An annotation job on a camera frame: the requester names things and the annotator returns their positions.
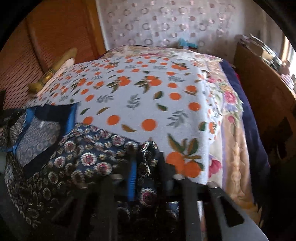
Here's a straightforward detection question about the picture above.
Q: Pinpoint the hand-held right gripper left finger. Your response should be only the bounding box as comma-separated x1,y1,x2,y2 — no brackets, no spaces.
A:
50,148,139,241

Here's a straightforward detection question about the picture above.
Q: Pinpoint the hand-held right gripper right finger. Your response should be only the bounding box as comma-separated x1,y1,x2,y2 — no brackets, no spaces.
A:
159,152,269,241

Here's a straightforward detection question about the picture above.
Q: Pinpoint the navy circle-patterned shirt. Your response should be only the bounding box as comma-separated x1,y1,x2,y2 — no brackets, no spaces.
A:
0,102,181,232

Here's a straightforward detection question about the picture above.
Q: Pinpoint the floral quilt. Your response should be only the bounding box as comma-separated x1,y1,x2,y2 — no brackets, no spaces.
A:
99,45,262,223

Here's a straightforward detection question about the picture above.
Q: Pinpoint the orange fruit print bedsheet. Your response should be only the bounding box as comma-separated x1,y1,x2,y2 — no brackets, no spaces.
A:
25,54,224,186

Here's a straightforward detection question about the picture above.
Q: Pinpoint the navy blue blanket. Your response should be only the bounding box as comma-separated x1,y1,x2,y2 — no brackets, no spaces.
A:
220,60,271,209

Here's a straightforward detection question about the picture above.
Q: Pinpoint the wooden sideboard cabinet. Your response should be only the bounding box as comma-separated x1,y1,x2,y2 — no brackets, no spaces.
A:
233,42,296,163

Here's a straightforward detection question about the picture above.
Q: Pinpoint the blue plastic bag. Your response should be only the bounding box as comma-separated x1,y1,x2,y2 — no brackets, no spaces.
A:
178,38,197,49

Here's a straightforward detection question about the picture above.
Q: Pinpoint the wooden slatted wardrobe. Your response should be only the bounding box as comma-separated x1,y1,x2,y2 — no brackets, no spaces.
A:
0,0,107,110

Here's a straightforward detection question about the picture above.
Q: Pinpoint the pile of papers and books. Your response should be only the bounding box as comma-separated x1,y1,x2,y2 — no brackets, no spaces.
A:
239,34,283,68

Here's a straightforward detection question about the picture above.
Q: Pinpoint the window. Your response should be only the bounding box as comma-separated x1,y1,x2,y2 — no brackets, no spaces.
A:
280,35,296,70

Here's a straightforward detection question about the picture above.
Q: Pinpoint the circle-patterned wall curtain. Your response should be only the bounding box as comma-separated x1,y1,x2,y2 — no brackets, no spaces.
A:
96,0,239,53

